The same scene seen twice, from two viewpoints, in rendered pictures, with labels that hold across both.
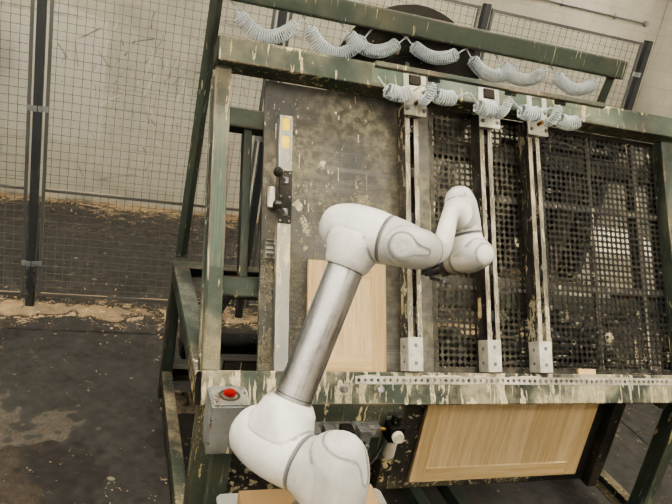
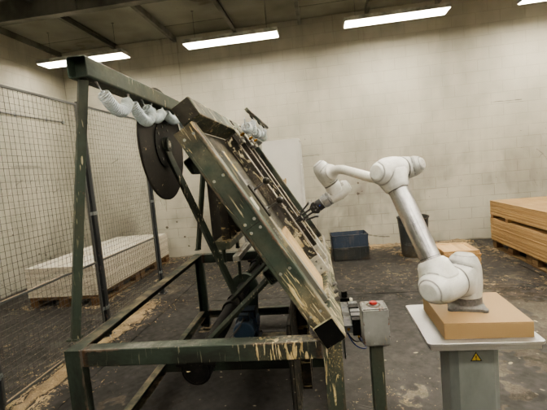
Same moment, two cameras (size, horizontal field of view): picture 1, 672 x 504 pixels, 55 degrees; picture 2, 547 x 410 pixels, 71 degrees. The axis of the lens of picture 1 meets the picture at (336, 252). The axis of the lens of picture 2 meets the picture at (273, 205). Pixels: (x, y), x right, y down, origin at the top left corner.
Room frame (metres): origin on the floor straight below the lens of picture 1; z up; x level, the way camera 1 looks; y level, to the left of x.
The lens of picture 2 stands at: (1.34, 2.00, 1.60)
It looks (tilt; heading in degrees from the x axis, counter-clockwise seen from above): 5 degrees down; 297
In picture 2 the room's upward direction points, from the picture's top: 5 degrees counter-clockwise
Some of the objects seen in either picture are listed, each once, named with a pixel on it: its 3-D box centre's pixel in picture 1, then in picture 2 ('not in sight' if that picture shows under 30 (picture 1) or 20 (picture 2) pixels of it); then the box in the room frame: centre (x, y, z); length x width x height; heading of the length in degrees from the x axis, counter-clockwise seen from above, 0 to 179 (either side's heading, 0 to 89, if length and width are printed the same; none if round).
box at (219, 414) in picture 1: (225, 420); (374, 323); (1.76, 0.24, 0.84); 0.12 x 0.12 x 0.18; 21
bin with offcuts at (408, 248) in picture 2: not in sight; (413, 235); (2.17, -4.59, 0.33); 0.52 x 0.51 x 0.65; 109
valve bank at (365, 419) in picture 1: (341, 443); (352, 318); (1.98, -0.15, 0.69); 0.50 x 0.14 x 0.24; 111
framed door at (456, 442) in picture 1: (510, 426); not in sight; (2.62, -0.92, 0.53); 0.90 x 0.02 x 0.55; 111
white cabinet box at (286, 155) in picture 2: not in sight; (286, 203); (4.01, -3.75, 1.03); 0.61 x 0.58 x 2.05; 109
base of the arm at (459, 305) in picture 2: not in sight; (464, 298); (1.38, -0.13, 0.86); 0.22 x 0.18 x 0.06; 99
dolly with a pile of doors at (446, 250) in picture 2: not in sight; (452, 261); (1.57, -3.43, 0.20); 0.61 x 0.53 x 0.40; 109
